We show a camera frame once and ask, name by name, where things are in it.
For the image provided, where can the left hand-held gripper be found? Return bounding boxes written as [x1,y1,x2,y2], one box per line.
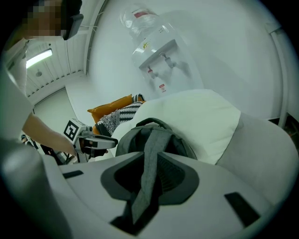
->
[63,118,119,162]

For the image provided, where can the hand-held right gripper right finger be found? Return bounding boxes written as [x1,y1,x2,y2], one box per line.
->
[144,151,281,239]

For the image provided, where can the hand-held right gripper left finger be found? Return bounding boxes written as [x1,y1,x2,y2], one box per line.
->
[43,151,150,239]

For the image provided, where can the dark grey backpack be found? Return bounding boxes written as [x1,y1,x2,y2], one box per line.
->
[115,118,199,225]

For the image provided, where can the white round beanbag chair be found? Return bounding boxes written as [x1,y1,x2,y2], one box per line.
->
[109,88,299,211]

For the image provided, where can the person's left forearm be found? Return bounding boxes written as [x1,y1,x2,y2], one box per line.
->
[22,112,78,156]

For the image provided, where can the black white patterned fringe pillow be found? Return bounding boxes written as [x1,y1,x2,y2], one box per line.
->
[94,111,122,138]

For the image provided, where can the long orange throw pillow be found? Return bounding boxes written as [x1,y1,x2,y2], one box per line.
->
[87,94,134,123]

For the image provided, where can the ceiling strip light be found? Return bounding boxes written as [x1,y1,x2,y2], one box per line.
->
[25,48,53,70]

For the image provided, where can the clear water bottle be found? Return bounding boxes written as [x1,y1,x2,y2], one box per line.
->
[119,2,162,40]

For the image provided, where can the person's face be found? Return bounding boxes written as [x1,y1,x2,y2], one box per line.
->
[22,0,82,40]

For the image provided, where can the black head-worn camera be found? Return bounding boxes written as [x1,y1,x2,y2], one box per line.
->
[62,13,84,41]

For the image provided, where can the white wall pipe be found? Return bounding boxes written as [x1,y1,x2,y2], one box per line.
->
[265,22,290,128]

